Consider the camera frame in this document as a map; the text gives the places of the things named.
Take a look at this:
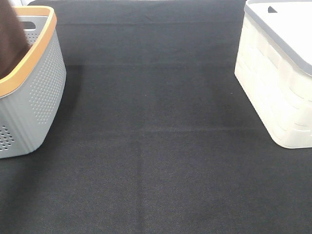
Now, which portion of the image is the brown microfibre towel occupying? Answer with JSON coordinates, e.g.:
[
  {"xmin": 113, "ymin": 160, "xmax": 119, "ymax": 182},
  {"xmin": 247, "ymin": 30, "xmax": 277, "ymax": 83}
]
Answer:
[{"xmin": 0, "ymin": 0, "xmax": 29, "ymax": 78}]

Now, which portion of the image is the black table cloth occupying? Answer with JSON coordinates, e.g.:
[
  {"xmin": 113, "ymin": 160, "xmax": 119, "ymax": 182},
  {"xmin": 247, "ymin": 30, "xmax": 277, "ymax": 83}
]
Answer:
[{"xmin": 0, "ymin": 0, "xmax": 312, "ymax": 234}]

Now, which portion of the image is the grey perforated laundry basket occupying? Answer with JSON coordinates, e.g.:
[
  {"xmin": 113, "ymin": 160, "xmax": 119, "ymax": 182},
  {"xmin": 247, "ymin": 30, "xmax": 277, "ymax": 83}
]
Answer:
[{"xmin": 0, "ymin": 6, "xmax": 66, "ymax": 158}]

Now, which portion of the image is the white storage bin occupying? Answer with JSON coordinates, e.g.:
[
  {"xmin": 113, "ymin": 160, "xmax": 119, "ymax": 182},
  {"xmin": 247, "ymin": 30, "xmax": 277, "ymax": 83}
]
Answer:
[{"xmin": 234, "ymin": 0, "xmax": 312, "ymax": 149}]

